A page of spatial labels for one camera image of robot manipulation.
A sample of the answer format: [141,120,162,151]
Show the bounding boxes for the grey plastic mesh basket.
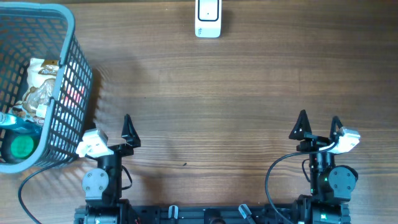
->
[1,2,93,174]

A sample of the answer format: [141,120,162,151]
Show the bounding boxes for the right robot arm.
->
[289,110,361,223]

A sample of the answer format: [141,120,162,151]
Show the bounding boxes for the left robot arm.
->
[74,114,141,224]

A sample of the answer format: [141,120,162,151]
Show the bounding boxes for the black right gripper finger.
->
[330,116,343,140]
[289,110,312,140]

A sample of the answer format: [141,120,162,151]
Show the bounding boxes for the white barcode scanner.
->
[195,0,222,39]

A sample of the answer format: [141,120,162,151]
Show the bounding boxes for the blue mouthwash bottle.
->
[1,112,42,135]

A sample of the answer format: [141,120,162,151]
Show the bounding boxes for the green lid jar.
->
[1,129,40,164]

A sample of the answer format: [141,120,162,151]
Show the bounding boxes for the red black snack pouch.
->
[63,62,85,108]

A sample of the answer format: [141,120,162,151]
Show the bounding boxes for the beige snack bag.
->
[8,58,59,126]

